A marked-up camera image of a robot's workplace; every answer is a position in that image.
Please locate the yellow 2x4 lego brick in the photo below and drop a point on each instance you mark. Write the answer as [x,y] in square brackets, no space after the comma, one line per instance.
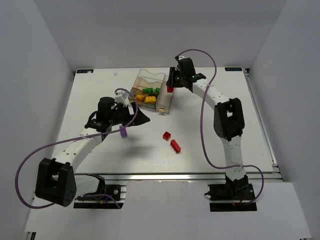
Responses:
[140,97]

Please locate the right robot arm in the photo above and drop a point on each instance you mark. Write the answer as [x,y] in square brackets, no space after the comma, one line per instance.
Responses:
[228,117]

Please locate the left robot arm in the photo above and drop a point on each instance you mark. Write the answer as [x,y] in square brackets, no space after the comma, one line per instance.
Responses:
[56,181]

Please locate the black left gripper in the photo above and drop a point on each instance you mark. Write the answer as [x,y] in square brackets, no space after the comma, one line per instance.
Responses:
[131,116]

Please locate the clear long drawer box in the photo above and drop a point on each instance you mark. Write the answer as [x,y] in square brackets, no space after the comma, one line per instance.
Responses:
[164,99]

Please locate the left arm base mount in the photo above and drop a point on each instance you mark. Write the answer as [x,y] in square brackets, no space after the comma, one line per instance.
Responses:
[96,192]

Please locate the dark label sticker left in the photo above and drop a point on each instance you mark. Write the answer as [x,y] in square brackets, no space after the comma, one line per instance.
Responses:
[84,71]

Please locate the yellow upside-down lego brick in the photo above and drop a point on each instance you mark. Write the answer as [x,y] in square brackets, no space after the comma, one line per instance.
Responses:
[138,101]

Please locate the dark label sticker right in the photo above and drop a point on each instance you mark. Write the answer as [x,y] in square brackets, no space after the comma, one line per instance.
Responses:
[233,69]

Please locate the yellow rounded lego brick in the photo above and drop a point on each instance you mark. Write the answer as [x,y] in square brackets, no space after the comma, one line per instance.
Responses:
[150,100]

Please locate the aluminium front rail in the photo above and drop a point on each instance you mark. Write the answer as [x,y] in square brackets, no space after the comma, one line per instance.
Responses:
[271,176]

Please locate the clear stepped organizer tray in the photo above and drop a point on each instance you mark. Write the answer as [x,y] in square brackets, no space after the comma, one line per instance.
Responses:
[146,79]

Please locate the red curved lego brick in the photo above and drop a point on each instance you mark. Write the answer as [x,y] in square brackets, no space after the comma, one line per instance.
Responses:
[170,89]

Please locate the aluminium right side rail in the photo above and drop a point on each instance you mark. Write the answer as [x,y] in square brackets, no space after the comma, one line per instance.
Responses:
[262,124]

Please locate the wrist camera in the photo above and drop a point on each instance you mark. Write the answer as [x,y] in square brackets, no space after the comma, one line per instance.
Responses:
[121,97]
[179,57]

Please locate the purple 2x4 lego brick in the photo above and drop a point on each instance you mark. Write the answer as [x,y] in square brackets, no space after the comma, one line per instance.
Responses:
[123,132]

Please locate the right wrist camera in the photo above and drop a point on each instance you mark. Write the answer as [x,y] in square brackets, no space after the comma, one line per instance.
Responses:
[179,57]

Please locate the red 2x2 lego brick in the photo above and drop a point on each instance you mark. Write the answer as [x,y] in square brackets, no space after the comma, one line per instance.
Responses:
[166,136]

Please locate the dark label sticker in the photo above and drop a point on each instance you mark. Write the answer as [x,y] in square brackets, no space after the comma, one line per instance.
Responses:
[84,71]
[233,69]

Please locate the red 2x4 lego on side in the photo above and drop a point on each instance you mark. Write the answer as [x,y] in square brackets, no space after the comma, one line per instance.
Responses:
[175,146]

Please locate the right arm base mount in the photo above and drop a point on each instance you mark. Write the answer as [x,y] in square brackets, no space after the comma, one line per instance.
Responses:
[232,196]

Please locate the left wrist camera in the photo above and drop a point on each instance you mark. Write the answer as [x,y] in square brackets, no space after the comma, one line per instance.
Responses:
[121,97]

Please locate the aluminium rail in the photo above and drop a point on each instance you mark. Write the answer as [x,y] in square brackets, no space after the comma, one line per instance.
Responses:
[271,176]
[262,124]

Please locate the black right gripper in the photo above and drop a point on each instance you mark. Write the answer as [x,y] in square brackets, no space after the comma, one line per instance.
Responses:
[171,80]

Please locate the green 2x2 lego brick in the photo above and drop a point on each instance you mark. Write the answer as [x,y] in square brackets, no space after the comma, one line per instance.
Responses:
[147,90]

